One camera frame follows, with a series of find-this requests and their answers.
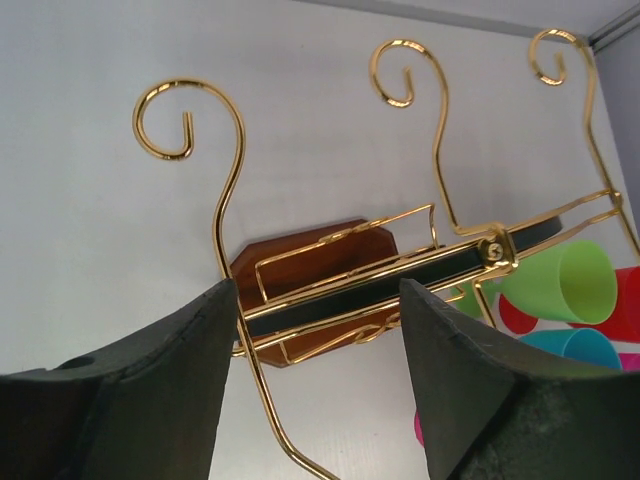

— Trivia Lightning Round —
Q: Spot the gold wire wine glass rack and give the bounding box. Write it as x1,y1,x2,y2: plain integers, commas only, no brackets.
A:
132,28,640,480

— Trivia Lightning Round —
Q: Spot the red plastic wine glass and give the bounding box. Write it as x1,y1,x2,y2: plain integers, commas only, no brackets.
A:
498,266,639,343

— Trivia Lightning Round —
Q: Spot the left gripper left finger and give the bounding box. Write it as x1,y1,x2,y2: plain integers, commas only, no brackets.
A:
1,280,237,479

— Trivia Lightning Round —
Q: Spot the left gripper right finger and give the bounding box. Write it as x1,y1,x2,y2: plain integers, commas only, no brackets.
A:
399,279,639,479

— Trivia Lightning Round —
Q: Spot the green plastic wine glass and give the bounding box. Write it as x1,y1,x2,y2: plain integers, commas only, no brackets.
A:
481,240,618,325

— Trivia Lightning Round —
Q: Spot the pink plastic wine glass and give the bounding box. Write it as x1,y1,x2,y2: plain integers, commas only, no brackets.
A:
413,411,424,446
619,353,640,372

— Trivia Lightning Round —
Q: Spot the blue plastic wine glass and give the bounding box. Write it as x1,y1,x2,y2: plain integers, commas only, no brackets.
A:
519,328,622,370

